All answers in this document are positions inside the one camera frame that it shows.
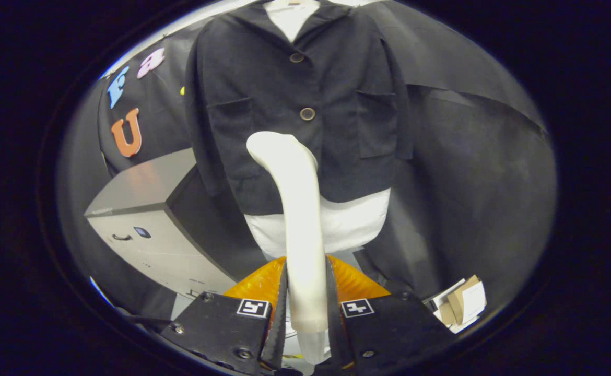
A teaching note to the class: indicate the brown and white cardboard box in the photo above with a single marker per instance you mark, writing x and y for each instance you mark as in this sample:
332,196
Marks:
472,300

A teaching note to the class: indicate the black jacket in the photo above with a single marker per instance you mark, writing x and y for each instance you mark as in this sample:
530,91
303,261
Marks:
263,78

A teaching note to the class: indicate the white garment steamer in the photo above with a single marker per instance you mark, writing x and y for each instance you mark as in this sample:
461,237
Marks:
300,209

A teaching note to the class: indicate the white mannequin torso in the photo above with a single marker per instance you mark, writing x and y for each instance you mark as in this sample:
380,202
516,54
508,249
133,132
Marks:
352,222

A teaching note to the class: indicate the black backdrop cloth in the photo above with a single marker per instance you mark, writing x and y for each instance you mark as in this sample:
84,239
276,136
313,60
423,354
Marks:
467,183

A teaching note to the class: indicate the grey cabinet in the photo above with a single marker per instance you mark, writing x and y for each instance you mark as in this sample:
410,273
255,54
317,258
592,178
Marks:
143,183

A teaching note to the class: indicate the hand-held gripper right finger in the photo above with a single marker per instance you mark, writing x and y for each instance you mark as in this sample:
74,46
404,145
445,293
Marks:
334,324

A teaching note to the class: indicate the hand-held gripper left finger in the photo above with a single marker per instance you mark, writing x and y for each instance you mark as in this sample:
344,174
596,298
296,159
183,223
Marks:
279,324

